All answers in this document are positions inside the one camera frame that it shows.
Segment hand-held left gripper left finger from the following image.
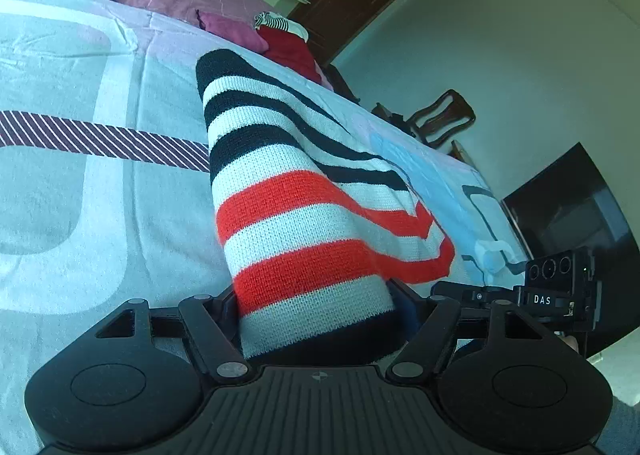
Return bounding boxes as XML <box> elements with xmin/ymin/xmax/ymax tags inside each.
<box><xmin>93</xmin><ymin>284</ymin><xmax>252</xmax><ymax>383</ymax></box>

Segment striped knit sweater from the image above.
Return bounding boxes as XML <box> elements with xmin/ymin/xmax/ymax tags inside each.
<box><xmin>195</xmin><ymin>49</ymin><xmax>457</xmax><ymax>367</ymax></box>

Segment pink cloth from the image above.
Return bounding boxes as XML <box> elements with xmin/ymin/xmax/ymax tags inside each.
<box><xmin>195</xmin><ymin>10</ymin><xmax>267</xmax><ymax>54</ymax></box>

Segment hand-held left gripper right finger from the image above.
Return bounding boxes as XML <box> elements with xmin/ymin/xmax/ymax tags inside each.
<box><xmin>389</xmin><ymin>279</ymin><xmax>544</xmax><ymax>382</ymax></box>

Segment red cloth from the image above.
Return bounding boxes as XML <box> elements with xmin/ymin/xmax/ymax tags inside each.
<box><xmin>255</xmin><ymin>27</ymin><xmax>327</xmax><ymax>84</ymax></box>

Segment wooden chair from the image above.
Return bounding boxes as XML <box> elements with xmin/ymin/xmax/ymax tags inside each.
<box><xmin>372</xmin><ymin>89</ymin><xmax>477</xmax><ymax>147</ymax></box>

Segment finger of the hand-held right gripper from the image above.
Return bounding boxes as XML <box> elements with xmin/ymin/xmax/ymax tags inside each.
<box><xmin>431</xmin><ymin>281</ymin><xmax>522</xmax><ymax>310</ymax></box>

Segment black television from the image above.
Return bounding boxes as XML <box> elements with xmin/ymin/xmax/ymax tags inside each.
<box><xmin>502</xmin><ymin>142</ymin><xmax>637</xmax><ymax>361</ymax></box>

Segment small striped cloth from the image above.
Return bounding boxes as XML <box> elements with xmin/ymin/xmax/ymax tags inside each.
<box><xmin>252</xmin><ymin>11</ymin><xmax>311</xmax><ymax>42</ymax></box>

